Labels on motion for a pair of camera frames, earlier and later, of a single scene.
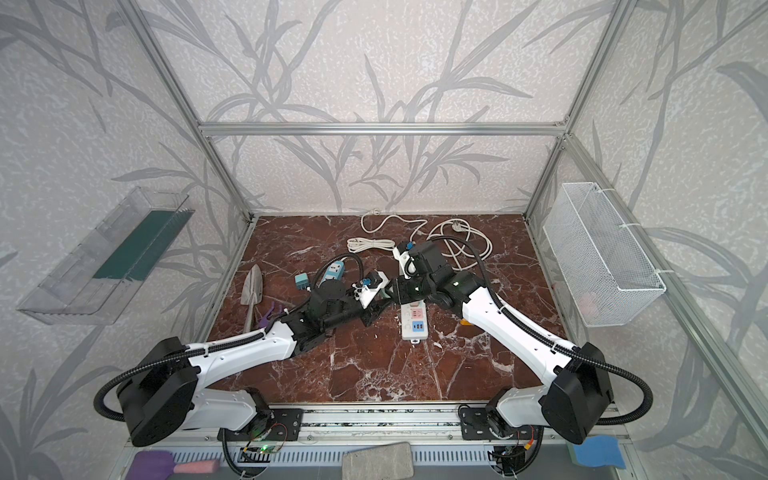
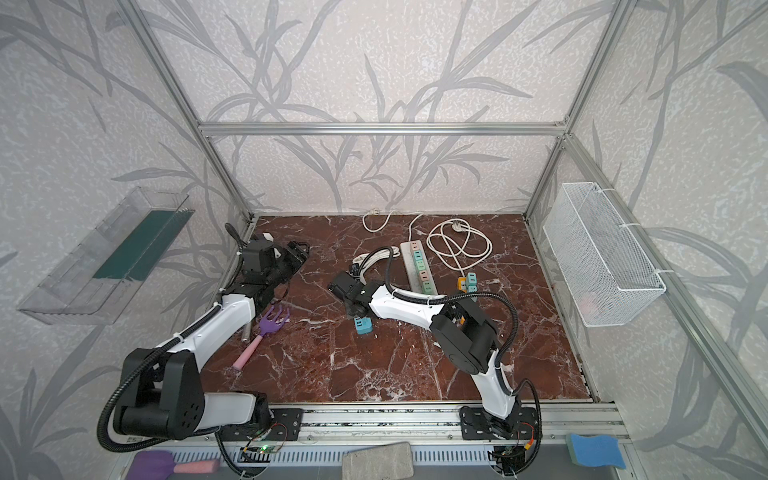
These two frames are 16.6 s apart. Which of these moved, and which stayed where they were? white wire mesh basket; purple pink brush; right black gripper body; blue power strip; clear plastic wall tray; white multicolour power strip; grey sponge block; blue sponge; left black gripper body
Moved: blue power strip; white multicolour power strip; right black gripper body; left black gripper body
Stayed: grey sponge block; white wire mesh basket; purple pink brush; blue sponge; clear plastic wall tray
